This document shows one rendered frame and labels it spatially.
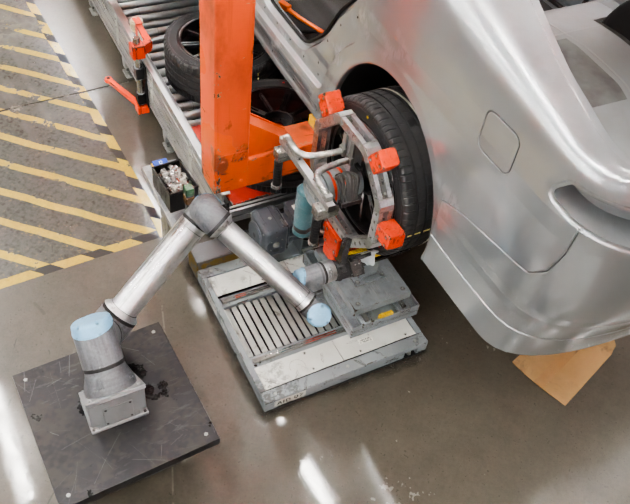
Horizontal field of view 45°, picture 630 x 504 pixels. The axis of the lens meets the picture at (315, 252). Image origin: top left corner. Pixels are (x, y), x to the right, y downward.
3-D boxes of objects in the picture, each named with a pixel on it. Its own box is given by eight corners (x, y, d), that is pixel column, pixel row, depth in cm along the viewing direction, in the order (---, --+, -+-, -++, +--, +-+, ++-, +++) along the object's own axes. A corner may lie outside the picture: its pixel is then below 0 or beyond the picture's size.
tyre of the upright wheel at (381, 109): (377, 55, 310) (362, 182, 355) (327, 66, 302) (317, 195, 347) (471, 140, 269) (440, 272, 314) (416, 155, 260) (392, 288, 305)
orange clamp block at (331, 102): (346, 111, 296) (340, 88, 295) (328, 115, 294) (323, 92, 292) (338, 113, 303) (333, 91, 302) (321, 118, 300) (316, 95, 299)
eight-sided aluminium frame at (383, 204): (378, 270, 308) (403, 172, 267) (364, 275, 305) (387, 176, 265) (318, 184, 338) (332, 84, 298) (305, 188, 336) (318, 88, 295)
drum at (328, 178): (362, 203, 304) (367, 177, 294) (315, 216, 296) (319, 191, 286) (345, 180, 312) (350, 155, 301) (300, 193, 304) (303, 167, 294)
